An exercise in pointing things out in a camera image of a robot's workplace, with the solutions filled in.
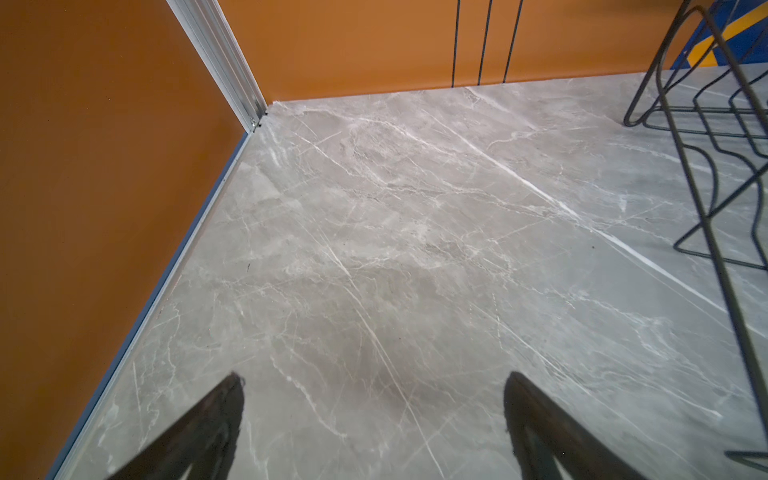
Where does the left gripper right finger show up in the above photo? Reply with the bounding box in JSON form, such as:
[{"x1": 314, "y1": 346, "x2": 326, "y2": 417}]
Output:
[{"x1": 503, "y1": 371, "x2": 644, "y2": 479}]

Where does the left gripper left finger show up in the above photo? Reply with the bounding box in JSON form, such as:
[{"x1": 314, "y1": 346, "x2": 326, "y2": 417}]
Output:
[{"x1": 111, "y1": 372, "x2": 245, "y2": 479}]

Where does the black wire dish rack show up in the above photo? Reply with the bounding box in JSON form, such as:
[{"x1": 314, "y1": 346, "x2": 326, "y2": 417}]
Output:
[{"x1": 623, "y1": 1, "x2": 767, "y2": 429}]

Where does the left aluminium corner post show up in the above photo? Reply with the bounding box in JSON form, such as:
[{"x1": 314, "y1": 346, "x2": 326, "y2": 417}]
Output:
[{"x1": 166, "y1": 0, "x2": 267, "y2": 133}]

